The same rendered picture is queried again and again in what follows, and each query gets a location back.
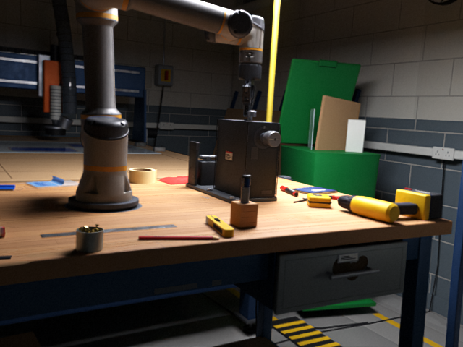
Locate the steel ruler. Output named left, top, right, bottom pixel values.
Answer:
left=39, top=223, right=178, bottom=239

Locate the grey tin of brass screws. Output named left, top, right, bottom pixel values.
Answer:
left=75, top=225, right=105, bottom=254

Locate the dark upright post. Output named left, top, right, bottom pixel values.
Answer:
left=187, top=140, right=200, bottom=186

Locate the white wall socket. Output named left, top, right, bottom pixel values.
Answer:
left=432, top=146, right=456, bottom=160

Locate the blue shelving rack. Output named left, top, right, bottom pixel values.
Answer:
left=0, top=50, right=148, bottom=145

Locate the dark cylindrical gauge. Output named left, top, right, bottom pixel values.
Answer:
left=240, top=174, right=252, bottom=204

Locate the blue notebook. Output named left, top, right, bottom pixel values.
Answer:
left=291, top=187, right=339, bottom=196

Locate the grey drawer handle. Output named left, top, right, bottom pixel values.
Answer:
left=328, top=268, right=381, bottom=280

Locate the light blue paper sheet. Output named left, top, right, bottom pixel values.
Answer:
left=26, top=179, right=80, bottom=189

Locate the dark grey block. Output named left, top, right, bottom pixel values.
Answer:
left=197, top=159, right=218, bottom=186

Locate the yellow pole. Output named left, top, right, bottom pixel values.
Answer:
left=266, top=0, right=282, bottom=122

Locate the green floor mat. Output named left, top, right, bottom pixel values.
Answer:
left=302, top=298, right=378, bottom=312

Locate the cream masking tape roll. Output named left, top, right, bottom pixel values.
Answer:
left=128, top=166, right=158, bottom=184

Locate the grey drawer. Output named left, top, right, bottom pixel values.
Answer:
left=273, top=241, right=409, bottom=314

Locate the yellow tape measure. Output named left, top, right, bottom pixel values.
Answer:
left=306, top=193, right=333, bottom=210

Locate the orange wooden block holder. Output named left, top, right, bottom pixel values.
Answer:
left=230, top=200, right=259, bottom=229

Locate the grey wall switch box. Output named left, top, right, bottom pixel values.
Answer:
left=154, top=64, right=174, bottom=87

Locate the orange bracket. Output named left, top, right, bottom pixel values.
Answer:
left=42, top=59, right=61, bottom=113

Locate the white board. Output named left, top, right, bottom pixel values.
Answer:
left=344, top=119, right=367, bottom=153

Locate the green panel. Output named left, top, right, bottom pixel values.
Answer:
left=279, top=58, right=362, bottom=145

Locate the blue framed wooden workbench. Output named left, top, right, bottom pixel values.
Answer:
left=0, top=173, right=454, bottom=347

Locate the yellow black power tool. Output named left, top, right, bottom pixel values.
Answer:
left=337, top=194, right=420, bottom=224

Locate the yellow utility knife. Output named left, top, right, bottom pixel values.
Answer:
left=205, top=215, right=235, bottom=239

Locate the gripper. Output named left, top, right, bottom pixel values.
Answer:
left=237, top=48, right=264, bottom=113

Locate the brown cardboard box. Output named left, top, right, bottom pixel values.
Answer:
left=226, top=107, right=282, bottom=122

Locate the dark round base plate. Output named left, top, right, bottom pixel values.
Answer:
left=67, top=194, right=140, bottom=213

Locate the black corrugated extraction hose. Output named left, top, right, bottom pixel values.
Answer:
left=38, top=0, right=87, bottom=140

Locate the brown cardboard sheet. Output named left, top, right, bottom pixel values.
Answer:
left=313, top=95, right=362, bottom=152

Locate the green storage box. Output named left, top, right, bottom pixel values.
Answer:
left=280, top=144, right=381, bottom=199

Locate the dark grey tensioner housing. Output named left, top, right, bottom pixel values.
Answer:
left=186, top=117, right=282, bottom=204

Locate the blue steel post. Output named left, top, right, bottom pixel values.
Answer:
left=445, top=158, right=463, bottom=347

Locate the red pencil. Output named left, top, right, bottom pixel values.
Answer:
left=137, top=234, right=221, bottom=241

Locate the clear glass pane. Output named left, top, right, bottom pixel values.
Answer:
left=307, top=108, right=317, bottom=151

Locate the yellow black box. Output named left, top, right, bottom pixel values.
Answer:
left=394, top=187, right=444, bottom=221

